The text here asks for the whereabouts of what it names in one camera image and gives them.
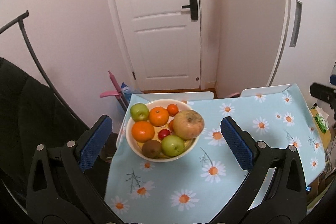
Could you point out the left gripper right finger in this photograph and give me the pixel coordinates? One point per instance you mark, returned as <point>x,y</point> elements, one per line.
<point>274,190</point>

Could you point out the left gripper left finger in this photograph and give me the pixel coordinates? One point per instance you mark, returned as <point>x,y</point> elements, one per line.
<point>58,190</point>

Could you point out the brown kiwi with sticker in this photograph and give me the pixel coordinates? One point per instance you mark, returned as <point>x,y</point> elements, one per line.
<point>151,148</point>

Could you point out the green apple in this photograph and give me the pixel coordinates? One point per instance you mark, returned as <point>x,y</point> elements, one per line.
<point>139,112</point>
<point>172,146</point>

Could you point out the large yellow-brown pear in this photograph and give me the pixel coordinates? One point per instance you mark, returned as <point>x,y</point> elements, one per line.
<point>188,124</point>

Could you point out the small red tomato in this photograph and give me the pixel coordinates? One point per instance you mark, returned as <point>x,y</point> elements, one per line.
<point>163,133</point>

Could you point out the orange tangerine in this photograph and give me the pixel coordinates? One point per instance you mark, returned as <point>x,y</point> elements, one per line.
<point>170,125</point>

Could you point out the green white package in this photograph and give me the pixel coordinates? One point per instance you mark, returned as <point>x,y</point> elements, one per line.
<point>321,122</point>

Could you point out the white wardrobe door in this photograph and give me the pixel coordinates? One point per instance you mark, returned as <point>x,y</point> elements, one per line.
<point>306,53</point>

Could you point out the white chair back right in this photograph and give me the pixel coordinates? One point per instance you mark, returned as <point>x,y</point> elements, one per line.
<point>264,90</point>

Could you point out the black garment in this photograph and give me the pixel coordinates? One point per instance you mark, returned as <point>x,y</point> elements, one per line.
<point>30,115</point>

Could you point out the daisy print blue tablecloth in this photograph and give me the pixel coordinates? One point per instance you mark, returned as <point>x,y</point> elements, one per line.
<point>194,188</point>

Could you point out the orange at bowl left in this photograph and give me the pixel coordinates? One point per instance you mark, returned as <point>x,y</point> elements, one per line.
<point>142,131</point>

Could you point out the green apple in bowl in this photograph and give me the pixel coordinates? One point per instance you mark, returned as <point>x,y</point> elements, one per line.
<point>172,146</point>

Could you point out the large orange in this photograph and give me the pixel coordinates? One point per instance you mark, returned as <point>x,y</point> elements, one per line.
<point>158,116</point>

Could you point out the small tangerine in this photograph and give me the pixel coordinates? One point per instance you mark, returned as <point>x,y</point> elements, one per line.
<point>172,109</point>

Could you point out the black door handle lock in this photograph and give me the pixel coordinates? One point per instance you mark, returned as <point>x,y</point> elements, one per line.
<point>193,7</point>

